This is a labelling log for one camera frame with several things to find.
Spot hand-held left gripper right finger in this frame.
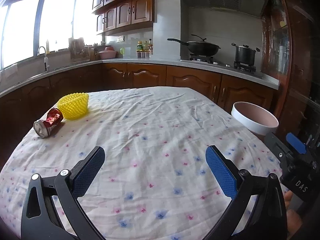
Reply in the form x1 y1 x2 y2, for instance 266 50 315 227
201 145 287 240

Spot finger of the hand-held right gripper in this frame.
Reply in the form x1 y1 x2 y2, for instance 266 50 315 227
286 132 307 155

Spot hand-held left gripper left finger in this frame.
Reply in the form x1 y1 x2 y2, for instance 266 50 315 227
21 146 106 240

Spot white bucket with pink inside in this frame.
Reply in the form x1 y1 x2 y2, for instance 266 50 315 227
231 101 279 136

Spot person's right hand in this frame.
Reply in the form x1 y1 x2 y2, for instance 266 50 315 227
284 191 303 240

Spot crushed red can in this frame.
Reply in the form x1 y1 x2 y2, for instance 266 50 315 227
33 107 64 139

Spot yellow foam fruit net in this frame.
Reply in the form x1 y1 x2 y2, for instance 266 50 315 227
57 92 90 121

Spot white floral tablecloth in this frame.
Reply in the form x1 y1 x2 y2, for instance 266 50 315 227
0 86 288 240

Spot wooden glass door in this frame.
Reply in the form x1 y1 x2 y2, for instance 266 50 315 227
260 0 320 205

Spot black cooking pot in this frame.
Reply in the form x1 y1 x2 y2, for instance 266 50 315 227
231 43 261 65

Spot gas stove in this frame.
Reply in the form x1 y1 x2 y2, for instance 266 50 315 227
180 54 263 78

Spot wooden lower cabinets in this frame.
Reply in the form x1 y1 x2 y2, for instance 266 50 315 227
0 63 276 167

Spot wooden cabinets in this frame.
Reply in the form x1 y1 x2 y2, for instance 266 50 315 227
89 0 173 37
0 63 276 167

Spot utensil holder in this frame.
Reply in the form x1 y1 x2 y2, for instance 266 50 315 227
88 43 99 61

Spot pink basin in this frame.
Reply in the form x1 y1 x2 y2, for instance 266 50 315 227
98 46 117 60

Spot steel faucet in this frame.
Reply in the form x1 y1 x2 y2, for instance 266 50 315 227
37 46 51 72

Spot black wok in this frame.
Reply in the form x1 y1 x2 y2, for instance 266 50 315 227
167 34 221 57

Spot grey kitchen countertop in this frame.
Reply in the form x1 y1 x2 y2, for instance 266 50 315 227
0 57 280 98

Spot kitchen window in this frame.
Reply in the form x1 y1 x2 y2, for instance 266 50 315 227
0 0 103 70

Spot wooden upper cabinets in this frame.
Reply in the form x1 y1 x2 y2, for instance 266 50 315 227
89 0 173 37

